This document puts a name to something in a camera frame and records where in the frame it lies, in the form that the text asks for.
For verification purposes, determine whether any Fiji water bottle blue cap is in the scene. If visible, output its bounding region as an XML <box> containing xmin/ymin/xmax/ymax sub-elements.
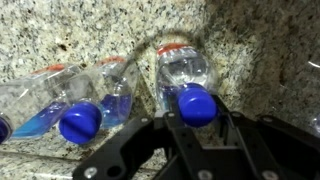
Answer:
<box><xmin>58</xmin><ymin>55</ymin><xmax>140</xmax><ymax>146</ymax></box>
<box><xmin>153</xmin><ymin>42</ymin><xmax>220</xmax><ymax>129</ymax></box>
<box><xmin>0</xmin><ymin>63</ymin><xmax>83</xmax><ymax>145</ymax></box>
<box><xmin>308</xmin><ymin>113</ymin><xmax>320</xmax><ymax>135</ymax></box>

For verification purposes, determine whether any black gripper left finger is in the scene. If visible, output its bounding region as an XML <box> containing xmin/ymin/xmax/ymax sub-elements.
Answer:
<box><xmin>72</xmin><ymin>89</ymin><xmax>201</xmax><ymax>180</ymax></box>

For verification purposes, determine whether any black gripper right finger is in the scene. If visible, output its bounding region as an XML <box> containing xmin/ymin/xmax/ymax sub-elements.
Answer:
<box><xmin>209</xmin><ymin>94</ymin><xmax>320</xmax><ymax>180</ymax></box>

